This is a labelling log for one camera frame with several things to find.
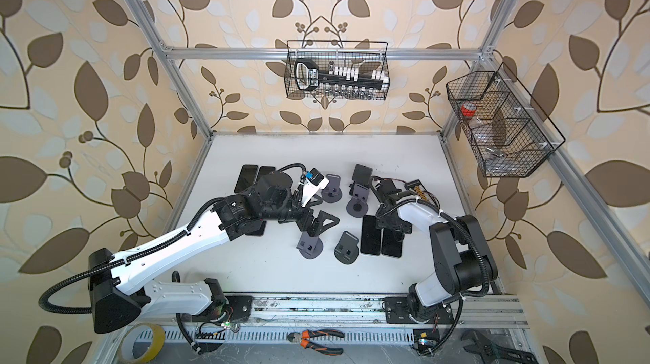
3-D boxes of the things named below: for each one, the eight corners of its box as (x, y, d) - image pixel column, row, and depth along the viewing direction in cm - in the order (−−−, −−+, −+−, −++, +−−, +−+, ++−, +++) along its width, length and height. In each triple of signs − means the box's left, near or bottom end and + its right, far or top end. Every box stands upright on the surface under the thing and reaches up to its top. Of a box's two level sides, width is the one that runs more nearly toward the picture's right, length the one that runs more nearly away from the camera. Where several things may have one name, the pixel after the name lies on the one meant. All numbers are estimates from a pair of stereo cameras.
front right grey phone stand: (334, 258, 86) (334, 248, 79) (344, 242, 90) (344, 230, 82) (351, 269, 84) (352, 259, 76) (360, 251, 88) (362, 240, 80)
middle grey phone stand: (347, 214, 97) (348, 198, 88) (354, 199, 101) (356, 182, 92) (363, 220, 95) (366, 205, 86) (369, 204, 99) (373, 188, 90)
